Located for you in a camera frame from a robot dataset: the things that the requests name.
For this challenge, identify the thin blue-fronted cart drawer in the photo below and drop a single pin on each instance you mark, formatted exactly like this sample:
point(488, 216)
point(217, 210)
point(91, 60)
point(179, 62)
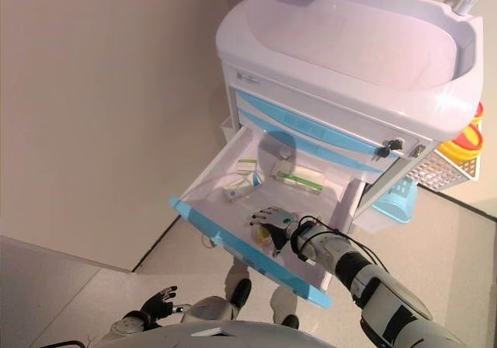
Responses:
point(295, 119)
point(310, 146)

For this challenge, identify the small green white box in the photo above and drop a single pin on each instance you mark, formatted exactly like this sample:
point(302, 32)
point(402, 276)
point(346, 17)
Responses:
point(247, 167)

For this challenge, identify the metal cart lock latch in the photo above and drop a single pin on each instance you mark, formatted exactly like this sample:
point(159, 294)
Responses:
point(418, 150)

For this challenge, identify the blue lidded waste bin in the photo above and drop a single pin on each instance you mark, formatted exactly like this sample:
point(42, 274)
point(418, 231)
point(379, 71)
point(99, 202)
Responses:
point(396, 204)

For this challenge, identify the white medical cart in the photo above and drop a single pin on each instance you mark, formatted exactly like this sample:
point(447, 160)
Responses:
point(330, 33)

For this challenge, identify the grey robot torso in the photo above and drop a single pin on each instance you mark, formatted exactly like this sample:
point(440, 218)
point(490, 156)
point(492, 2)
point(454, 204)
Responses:
point(252, 338)

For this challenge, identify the blue-fronted medicine drawer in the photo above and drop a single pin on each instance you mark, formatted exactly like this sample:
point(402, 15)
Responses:
point(233, 239)

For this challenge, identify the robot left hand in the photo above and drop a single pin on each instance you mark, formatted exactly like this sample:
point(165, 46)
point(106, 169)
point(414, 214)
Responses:
point(157, 305)

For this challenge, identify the small blue white packet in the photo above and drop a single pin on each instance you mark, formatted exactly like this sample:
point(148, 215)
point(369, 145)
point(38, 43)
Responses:
point(254, 179)

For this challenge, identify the cream white medicine box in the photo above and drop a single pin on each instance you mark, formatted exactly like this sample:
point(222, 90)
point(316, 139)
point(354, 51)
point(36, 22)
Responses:
point(281, 168)

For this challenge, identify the black cart keys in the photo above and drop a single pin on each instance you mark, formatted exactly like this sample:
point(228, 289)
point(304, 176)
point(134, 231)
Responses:
point(390, 148)

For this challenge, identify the white box with blue dot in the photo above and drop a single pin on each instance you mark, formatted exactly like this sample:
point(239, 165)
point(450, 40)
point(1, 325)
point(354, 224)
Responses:
point(237, 192)

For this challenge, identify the green striped medicine box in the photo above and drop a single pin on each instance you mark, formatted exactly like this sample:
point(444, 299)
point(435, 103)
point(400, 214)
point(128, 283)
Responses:
point(303, 183)

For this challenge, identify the white mesh cart basket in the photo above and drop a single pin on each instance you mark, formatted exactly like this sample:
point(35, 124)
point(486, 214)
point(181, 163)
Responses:
point(438, 171)

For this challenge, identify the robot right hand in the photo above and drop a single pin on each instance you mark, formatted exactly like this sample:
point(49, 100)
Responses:
point(279, 223)

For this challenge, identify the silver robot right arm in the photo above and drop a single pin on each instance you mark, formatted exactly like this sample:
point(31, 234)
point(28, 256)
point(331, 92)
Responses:
point(349, 266)

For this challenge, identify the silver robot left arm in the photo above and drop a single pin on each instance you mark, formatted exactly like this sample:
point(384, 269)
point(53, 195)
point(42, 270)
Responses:
point(128, 326)

